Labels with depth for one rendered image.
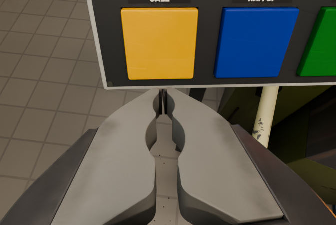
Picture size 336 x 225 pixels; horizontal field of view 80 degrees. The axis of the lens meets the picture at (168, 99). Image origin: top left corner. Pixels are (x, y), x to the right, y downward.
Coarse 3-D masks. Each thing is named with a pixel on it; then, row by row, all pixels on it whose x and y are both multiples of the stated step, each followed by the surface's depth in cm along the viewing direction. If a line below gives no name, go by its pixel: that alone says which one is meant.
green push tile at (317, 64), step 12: (324, 12) 20; (324, 24) 21; (312, 36) 22; (324, 36) 21; (312, 48) 22; (324, 48) 22; (312, 60) 23; (324, 60) 23; (300, 72) 24; (312, 72) 23; (324, 72) 24
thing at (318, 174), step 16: (304, 112) 82; (272, 128) 107; (288, 128) 90; (304, 128) 77; (272, 144) 100; (288, 144) 84; (304, 144) 73; (288, 160) 80; (304, 160) 72; (304, 176) 84; (320, 176) 78; (320, 192) 92
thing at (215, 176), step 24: (168, 96) 11; (192, 120) 9; (216, 120) 9; (192, 144) 8; (216, 144) 8; (240, 144) 8; (192, 168) 7; (216, 168) 7; (240, 168) 7; (192, 192) 6; (216, 192) 6; (240, 192) 6; (264, 192) 6; (192, 216) 6; (216, 216) 6; (240, 216) 5; (264, 216) 5
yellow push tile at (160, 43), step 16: (128, 16) 19; (144, 16) 19; (160, 16) 19; (176, 16) 19; (192, 16) 20; (128, 32) 20; (144, 32) 20; (160, 32) 20; (176, 32) 20; (192, 32) 20; (128, 48) 21; (144, 48) 21; (160, 48) 21; (176, 48) 21; (192, 48) 21; (128, 64) 22; (144, 64) 22; (160, 64) 22; (176, 64) 22; (192, 64) 22
